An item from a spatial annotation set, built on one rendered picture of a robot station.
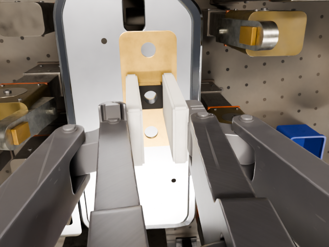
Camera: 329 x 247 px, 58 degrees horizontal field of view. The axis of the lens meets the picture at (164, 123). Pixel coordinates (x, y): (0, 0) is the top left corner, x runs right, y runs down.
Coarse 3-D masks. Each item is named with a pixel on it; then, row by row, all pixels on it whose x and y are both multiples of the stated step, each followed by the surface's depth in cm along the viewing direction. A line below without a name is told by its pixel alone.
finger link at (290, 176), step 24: (240, 120) 13; (264, 144) 11; (288, 144) 11; (264, 168) 11; (288, 168) 10; (312, 168) 9; (264, 192) 11; (288, 192) 10; (312, 192) 9; (288, 216) 10; (312, 216) 9; (312, 240) 9
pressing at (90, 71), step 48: (96, 0) 43; (144, 0) 44; (192, 0) 44; (96, 48) 45; (144, 48) 46; (192, 48) 46; (96, 96) 48; (192, 96) 49; (144, 192) 56; (192, 192) 56
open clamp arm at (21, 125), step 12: (36, 108) 44; (48, 108) 47; (0, 120) 39; (12, 120) 39; (24, 120) 41; (36, 120) 44; (48, 120) 48; (0, 132) 37; (12, 132) 38; (24, 132) 40; (36, 132) 44; (0, 144) 37; (12, 144) 39
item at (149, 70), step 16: (128, 32) 19; (144, 32) 19; (160, 32) 19; (128, 48) 19; (160, 48) 20; (176, 48) 20; (128, 64) 20; (144, 64) 20; (160, 64) 20; (176, 64) 20; (144, 80) 20; (160, 80) 21; (176, 80) 21; (144, 96) 21; (160, 96) 20; (144, 112) 21; (160, 112) 21; (144, 128) 22; (160, 128) 22; (144, 144) 22; (160, 144) 22
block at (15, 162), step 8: (64, 112) 77; (56, 120) 72; (64, 120) 72; (48, 128) 68; (56, 128) 68; (40, 136) 62; (48, 136) 62; (32, 144) 59; (40, 144) 59; (24, 152) 56; (32, 152) 56; (16, 160) 53; (24, 160) 53; (16, 168) 54
